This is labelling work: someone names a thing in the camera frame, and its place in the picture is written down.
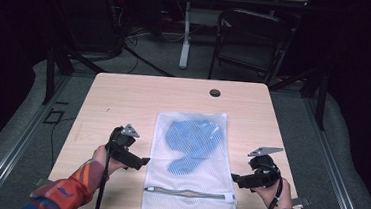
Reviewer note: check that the aluminium floor rail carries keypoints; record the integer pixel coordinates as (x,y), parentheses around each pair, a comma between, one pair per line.
(332,163)
(20,145)

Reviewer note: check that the person's right hand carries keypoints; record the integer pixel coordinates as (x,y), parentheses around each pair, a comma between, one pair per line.
(281,197)

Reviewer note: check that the white desk leg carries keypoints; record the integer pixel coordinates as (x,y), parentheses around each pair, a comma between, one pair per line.
(185,41)

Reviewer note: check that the black computer cabinet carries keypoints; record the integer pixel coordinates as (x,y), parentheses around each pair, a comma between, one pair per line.
(89,23)

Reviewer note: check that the white mesh laundry bag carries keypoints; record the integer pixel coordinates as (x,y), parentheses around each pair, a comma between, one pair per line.
(190,181)

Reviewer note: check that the black folding chair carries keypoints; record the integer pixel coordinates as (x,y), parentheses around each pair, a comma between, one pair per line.
(251,26)

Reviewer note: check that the metal table bracket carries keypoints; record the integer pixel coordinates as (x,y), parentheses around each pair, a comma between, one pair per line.
(301,201)
(43,182)

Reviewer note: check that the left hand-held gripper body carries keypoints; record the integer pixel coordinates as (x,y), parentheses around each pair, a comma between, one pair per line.
(120,143)

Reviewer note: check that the black metal stand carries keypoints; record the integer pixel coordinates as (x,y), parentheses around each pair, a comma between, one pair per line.
(321,98)
(50,74)

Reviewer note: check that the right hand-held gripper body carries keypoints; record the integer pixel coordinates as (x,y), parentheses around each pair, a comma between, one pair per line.
(265,172)

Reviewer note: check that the black table grommet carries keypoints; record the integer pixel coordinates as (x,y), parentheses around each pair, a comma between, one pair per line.
(214,93)

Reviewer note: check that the person's left hand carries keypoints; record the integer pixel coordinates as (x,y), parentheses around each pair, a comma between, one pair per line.
(101,154)

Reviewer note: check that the blue cloth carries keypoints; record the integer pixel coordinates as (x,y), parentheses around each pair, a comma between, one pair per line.
(192,138)

